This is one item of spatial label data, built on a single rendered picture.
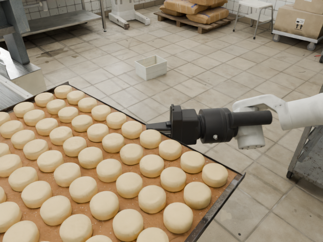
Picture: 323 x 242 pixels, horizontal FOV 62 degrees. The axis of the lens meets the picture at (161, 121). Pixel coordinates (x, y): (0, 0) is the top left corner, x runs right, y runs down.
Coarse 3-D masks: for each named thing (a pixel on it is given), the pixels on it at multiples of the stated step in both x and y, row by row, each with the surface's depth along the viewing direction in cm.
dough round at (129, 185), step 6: (126, 174) 52; (132, 174) 52; (120, 180) 51; (126, 180) 51; (132, 180) 51; (138, 180) 51; (120, 186) 49; (126, 186) 49; (132, 186) 49; (138, 186) 49; (120, 192) 49; (126, 192) 49; (132, 192) 49; (138, 192) 50
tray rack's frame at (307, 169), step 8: (320, 144) 189; (312, 152) 182; (320, 152) 182; (304, 160) 176; (312, 160) 176; (320, 160) 176; (296, 168) 170; (304, 168) 170; (312, 168) 170; (320, 168) 170; (304, 176) 166; (312, 176) 165; (320, 176) 165; (320, 184) 161
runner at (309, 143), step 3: (321, 129) 175; (318, 132) 172; (321, 132) 172; (315, 135) 170; (318, 135) 170; (315, 138) 167; (309, 141) 165; (312, 141) 165; (306, 144) 162; (309, 144) 163; (303, 147) 160; (306, 147) 161; (309, 147) 161; (303, 150) 159; (306, 150) 159
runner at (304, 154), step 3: (321, 135) 184; (318, 138) 181; (315, 141) 179; (318, 141) 179; (312, 144) 177; (315, 144) 177; (312, 147) 174; (309, 150) 172; (303, 153) 170; (306, 153) 170; (300, 156) 167; (303, 156) 168; (306, 156) 168; (297, 159) 165; (300, 159) 165; (303, 159) 165
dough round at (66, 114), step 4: (64, 108) 70; (68, 108) 70; (72, 108) 70; (60, 112) 69; (64, 112) 69; (68, 112) 69; (72, 112) 69; (76, 112) 69; (60, 116) 68; (64, 116) 67; (68, 116) 67; (72, 116) 68; (60, 120) 68; (64, 120) 68; (68, 120) 68
